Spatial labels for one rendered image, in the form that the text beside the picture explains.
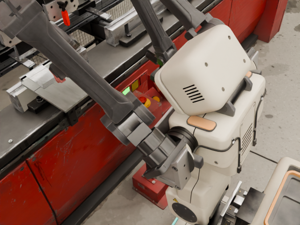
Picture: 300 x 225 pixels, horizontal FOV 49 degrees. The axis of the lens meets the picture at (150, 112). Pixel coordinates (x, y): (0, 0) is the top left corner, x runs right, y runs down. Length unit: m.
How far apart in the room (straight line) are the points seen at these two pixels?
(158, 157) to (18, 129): 0.76
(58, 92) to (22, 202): 0.53
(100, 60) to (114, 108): 0.90
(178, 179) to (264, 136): 1.72
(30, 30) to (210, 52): 0.40
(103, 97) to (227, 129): 0.31
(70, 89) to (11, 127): 0.29
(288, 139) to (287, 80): 0.63
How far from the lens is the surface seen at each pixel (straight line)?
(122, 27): 1.70
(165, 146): 0.78
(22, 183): 1.50
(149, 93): 1.62
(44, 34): 0.63
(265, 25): 3.27
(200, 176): 1.09
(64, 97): 1.28
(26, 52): 1.39
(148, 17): 1.25
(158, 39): 1.28
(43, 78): 1.39
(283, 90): 2.86
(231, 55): 0.85
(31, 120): 1.42
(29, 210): 1.65
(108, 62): 1.61
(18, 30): 0.62
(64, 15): 1.35
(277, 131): 2.54
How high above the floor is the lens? 1.85
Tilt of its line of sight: 46 degrees down
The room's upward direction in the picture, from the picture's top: 3 degrees counter-clockwise
